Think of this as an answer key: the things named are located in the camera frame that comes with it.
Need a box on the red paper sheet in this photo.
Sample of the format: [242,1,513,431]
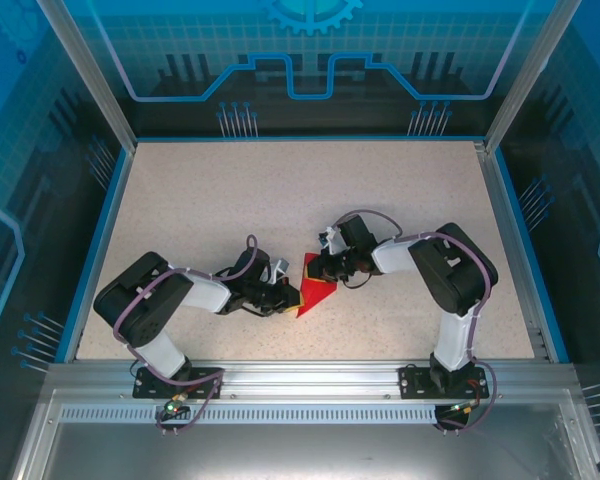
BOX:
[294,252,340,319]

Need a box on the silver sheet metal shelf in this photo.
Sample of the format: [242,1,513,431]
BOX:
[10,389,600,480]

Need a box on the blue table edge strip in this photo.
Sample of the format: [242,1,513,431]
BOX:
[493,147,572,365]
[63,147,139,365]

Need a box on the thin black right gripper cable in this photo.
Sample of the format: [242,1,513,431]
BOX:
[340,271,372,291]

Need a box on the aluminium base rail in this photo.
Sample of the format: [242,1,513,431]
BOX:
[44,358,579,402]

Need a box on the slotted silver cable duct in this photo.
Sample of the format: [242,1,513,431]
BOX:
[59,405,439,426]

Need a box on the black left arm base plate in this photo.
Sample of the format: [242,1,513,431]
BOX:
[132,366,225,400]

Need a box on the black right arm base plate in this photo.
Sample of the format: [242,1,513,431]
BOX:
[398,365,486,400]

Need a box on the aluminium side rail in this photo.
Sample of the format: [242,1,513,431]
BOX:
[472,140,554,362]

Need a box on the cable connector with green light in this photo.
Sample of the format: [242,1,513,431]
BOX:
[162,393,189,417]
[447,399,483,416]

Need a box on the aluminium frame post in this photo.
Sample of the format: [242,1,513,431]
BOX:
[33,0,139,151]
[483,0,585,154]

